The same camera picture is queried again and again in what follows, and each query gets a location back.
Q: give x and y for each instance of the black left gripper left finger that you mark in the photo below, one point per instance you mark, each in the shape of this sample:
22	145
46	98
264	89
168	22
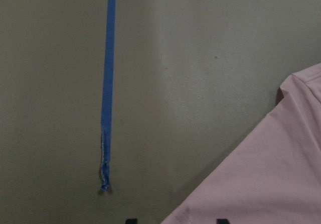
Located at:
131	221

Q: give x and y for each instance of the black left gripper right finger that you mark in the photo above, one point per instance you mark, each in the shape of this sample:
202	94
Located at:
222	221

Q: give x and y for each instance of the pink printed t-shirt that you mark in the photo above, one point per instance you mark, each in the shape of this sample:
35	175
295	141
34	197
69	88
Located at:
273	176

